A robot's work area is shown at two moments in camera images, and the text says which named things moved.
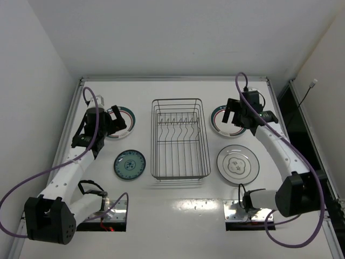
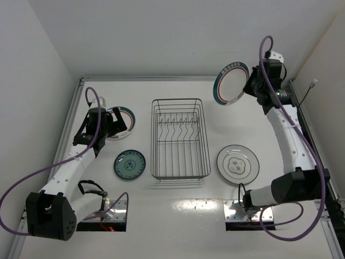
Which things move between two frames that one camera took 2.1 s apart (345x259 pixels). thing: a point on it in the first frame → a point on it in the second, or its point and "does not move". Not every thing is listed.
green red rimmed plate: (227, 129) → (229, 82)
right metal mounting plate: (233, 211) does not move
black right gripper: (235, 114) → (253, 81)
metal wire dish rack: (179, 145) does not move
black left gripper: (114, 122) does not move
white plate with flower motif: (237, 164) does not move
